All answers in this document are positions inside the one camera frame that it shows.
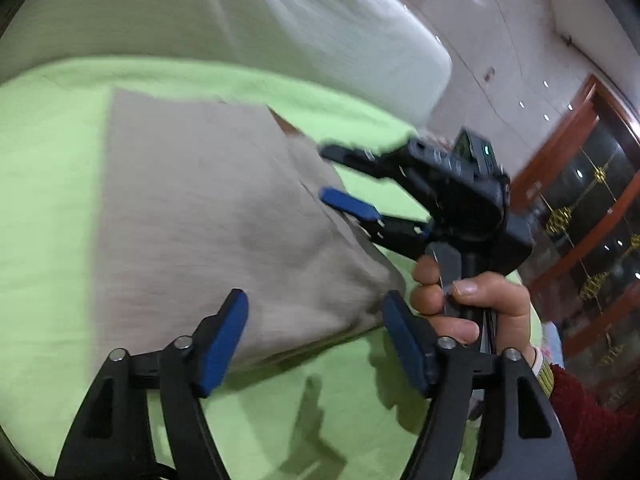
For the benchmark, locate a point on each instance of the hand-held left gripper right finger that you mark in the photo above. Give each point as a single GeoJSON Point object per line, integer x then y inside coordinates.
{"type": "Point", "coordinates": [407, 347]}

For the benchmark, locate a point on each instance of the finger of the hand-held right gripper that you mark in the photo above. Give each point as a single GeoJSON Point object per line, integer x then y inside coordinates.
{"type": "Point", "coordinates": [360, 210]}
{"type": "Point", "coordinates": [350, 155]}

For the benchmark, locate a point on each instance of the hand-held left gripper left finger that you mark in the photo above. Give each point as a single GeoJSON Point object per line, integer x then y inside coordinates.
{"type": "Point", "coordinates": [220, 347]}

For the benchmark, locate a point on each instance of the beige knit sweater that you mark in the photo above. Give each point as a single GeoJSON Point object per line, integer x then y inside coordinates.
{"type": "Point", "coordinates": [220, 220]}

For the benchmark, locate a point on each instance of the person's right forearm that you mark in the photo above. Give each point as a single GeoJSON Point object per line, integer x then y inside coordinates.
{"type": "Point", "coordinates": [590, 425]}

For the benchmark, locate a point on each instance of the person's right hand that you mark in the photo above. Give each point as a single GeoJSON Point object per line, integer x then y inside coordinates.
{"type": "Point", "coordinates": [500, 305]}

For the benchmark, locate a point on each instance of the wooden glass door cabinet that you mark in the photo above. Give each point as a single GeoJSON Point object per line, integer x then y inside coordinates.
{"type": "Point", "coordinates": [585, 220]}

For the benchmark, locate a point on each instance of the large white pillow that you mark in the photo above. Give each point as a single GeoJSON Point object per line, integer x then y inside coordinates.
{"type": "Point", "coordinates": [280, 20]}

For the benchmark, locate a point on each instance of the green bed sheet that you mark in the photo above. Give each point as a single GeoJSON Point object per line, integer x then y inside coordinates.
{"type": "Point", "coordinates": [50, 170]}

